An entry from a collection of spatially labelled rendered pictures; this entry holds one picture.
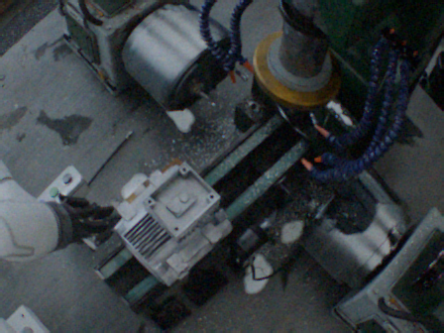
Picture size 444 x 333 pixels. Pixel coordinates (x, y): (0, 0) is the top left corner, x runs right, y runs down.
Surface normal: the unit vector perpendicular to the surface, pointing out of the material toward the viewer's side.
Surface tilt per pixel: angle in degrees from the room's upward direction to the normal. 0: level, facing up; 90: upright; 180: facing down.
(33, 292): 0
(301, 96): 0
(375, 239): 17
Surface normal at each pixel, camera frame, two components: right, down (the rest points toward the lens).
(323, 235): -0.56, 0.32
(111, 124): 0.04, -0.34
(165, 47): -0.30, 0.00
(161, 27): -0.12, -0.19
